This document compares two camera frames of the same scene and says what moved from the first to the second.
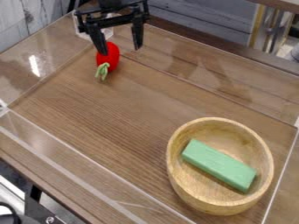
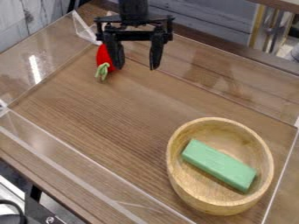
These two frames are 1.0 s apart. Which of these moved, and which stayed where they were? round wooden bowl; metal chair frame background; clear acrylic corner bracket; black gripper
Moved: black gripper
Stayed: clear acrylic corner bracket; round wooden bowl; metal chair frame background
